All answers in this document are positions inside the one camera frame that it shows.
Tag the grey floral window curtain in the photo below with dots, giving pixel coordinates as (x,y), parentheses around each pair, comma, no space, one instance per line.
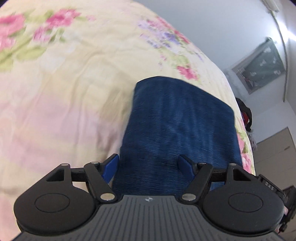
(261,67)

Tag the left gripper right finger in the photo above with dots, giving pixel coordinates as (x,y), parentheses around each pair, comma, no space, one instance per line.
(198,175)

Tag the blue denim jeans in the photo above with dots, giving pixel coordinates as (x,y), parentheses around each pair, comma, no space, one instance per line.
(169,118)

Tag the pile of mixed clothes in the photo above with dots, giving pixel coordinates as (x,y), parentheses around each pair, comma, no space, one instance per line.
(247,121)

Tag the floral yellow bedspread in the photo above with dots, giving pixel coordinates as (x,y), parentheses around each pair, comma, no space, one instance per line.
(68,70)

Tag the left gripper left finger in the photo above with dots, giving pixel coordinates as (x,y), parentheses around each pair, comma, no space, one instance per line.
(98,176)

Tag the beige wardrobe doors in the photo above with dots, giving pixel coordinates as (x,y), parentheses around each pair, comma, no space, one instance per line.
(275,159)

